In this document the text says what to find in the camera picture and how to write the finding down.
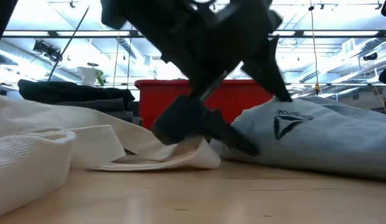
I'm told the red plastic laundry bin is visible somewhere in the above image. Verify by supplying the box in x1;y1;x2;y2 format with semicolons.
134;79;274;131

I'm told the black aluminium rig frame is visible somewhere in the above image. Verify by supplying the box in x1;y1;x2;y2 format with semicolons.
1;7;386;91

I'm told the yellow hanging cord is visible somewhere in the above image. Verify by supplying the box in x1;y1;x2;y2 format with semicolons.
308;4;322;96

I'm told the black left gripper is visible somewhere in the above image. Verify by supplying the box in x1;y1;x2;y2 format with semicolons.
100;0;293;157

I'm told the black ceiling-mounted device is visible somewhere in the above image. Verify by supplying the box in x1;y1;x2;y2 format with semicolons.
32;39;64;62

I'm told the small light grey cloth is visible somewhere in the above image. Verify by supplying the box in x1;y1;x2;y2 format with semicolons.
209;95;386;181

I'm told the white canvas tote bag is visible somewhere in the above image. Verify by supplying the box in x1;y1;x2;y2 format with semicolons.
0;94;222;218

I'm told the black garment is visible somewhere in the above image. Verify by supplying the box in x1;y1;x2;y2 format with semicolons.
17;79;136;106

